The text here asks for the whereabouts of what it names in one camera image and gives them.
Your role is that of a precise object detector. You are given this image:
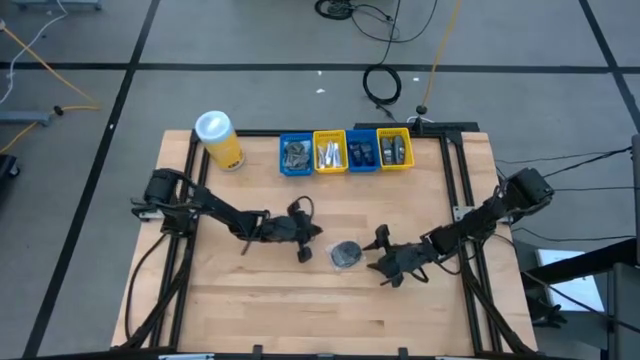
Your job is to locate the clear bag with black item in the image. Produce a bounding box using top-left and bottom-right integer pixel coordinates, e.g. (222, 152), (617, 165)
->
(325, 239), (367, 273)

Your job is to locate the yellow hanging cable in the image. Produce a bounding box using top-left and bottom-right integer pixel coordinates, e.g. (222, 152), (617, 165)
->
(415, 0), (463, 116)

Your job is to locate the yellow floor cable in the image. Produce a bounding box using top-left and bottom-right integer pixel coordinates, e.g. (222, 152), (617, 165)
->
(0, 21), (103, 154)

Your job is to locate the yellow plastic basket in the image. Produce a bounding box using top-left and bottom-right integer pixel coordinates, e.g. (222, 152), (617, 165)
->
(312, 129), (350, 175)
(375, 126), (416, 172)

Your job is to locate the blue plastic basket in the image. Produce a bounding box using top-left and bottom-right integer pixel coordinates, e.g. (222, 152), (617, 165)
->
(345, 128), (382, 174)
(278, 131), (316, 178)

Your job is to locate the black table frame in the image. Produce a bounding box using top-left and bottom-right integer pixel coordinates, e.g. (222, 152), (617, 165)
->
(118, 121), (540, 360)

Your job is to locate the black coiled floor cable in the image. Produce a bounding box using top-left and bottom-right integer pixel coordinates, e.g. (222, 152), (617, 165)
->
(361, 64), (403, 108)

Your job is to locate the black bar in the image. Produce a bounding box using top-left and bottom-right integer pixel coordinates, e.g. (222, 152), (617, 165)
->
(519, 236), (640, 287)

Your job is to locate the grey stand base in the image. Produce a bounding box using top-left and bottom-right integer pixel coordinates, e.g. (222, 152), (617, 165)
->
(0, 110), (52, 127)

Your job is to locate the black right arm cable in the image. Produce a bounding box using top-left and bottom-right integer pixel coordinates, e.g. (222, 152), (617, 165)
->
(493, 145), (634, 180)

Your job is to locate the white floor cable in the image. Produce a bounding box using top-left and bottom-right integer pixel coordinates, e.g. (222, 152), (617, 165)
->
(0, 0), (69, 104)

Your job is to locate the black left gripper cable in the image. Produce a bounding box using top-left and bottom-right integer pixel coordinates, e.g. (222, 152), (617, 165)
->
(286, 195), (316, 218)

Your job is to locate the grey cabinet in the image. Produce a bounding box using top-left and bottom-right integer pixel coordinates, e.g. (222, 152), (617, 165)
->
(606, 261), (640, 360)

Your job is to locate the yellow wipes canister white lid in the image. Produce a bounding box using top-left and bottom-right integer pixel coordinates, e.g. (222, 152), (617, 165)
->
(194, 109), (247, 173)

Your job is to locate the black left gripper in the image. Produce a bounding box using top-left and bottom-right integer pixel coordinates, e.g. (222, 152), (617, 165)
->
(259, 211), (324, 265)

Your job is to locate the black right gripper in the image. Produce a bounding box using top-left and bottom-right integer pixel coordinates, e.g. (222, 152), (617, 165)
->
(362, 224), (438, 289)

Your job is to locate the black cable bundle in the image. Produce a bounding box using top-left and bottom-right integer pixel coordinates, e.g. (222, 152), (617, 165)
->
(314, 0), (441, 45)

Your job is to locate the white paper sheet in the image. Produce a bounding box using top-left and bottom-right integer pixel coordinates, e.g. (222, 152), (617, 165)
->
(534, 247), (607, 314)

